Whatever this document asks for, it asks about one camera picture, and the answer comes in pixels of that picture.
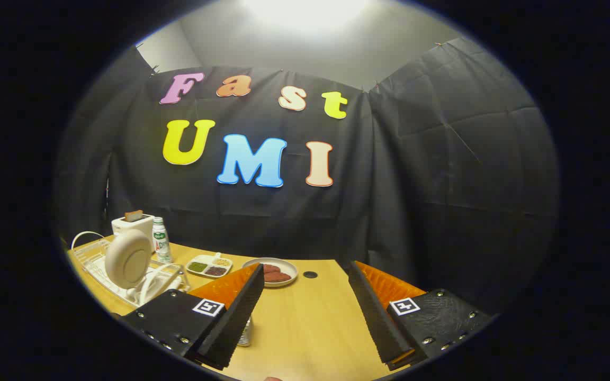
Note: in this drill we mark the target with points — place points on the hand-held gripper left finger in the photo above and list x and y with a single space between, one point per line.
241 317

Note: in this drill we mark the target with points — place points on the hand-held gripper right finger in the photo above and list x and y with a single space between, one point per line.
376 317

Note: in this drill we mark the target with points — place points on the white plate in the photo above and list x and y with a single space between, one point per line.
127 258

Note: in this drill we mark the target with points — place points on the white divided condiment dish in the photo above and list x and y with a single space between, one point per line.
208 266

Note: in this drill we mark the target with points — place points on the small beige plate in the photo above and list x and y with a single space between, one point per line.
286 267

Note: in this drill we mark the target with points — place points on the red-brown meat patty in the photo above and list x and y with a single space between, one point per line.
278 277
271 268

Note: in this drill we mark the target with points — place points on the white bottle with green label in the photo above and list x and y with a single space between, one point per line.
161 241

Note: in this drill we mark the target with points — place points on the white toaster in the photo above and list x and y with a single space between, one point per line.
125 226

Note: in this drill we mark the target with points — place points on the brown toast slice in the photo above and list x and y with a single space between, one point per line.
134 215

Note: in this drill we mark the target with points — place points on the black backdrop cloth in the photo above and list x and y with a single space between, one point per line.
416 174

